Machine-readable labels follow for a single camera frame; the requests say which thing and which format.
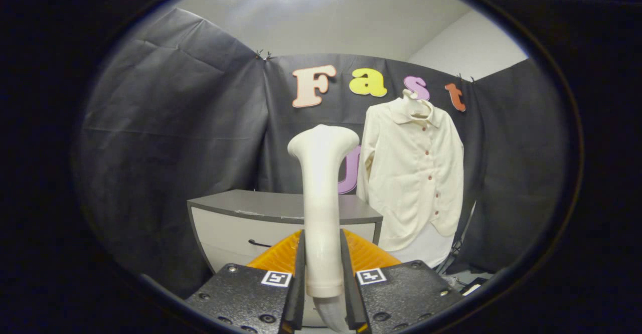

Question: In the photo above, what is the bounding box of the grey and white cabinet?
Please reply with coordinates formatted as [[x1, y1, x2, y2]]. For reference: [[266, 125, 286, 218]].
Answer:
[[187, 190, 384, 327]]

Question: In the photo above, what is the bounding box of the cream button-up shirt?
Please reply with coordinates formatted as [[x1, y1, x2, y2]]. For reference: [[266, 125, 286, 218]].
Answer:
[[356, 97, 464, 252]]

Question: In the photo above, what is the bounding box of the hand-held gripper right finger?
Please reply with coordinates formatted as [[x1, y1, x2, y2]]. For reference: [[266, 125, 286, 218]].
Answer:
[[340, 229, 464, 334]]

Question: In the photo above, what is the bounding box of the white garment steamer head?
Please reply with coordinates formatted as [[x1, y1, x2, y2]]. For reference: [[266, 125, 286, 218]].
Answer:
[[287, 124, 360, 298]]

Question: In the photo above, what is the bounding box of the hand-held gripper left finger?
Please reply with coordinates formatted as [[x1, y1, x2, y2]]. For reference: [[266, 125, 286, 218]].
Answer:
[[185, 230, 306, 334]]

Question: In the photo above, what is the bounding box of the black backdrop cloth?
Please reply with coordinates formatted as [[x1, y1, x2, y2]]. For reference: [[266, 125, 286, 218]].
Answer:
[[73, 7, 570, 299]]

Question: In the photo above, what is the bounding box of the white clothes hanger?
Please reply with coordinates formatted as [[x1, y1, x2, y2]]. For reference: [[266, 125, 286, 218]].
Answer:
[[401, 89, 433, 119]]

